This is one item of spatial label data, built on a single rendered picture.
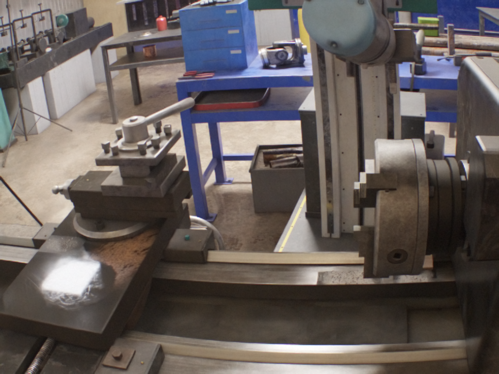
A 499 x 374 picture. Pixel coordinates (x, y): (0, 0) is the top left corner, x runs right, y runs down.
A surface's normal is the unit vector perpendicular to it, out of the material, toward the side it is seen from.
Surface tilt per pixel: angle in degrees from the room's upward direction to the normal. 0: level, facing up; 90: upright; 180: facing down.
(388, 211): 64
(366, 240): 71
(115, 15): 90
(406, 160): 21
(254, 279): 0
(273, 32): 90
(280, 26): 90
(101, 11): 90
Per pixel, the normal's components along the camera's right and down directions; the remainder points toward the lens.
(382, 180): -0.20, -0.37
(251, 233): -0.10, -0.89
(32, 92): 0.98, 0.00
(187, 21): -0.19, 0.46
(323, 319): 0.10, -0.77
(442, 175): -0.17, -0.64
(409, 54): -0.45, 0.10
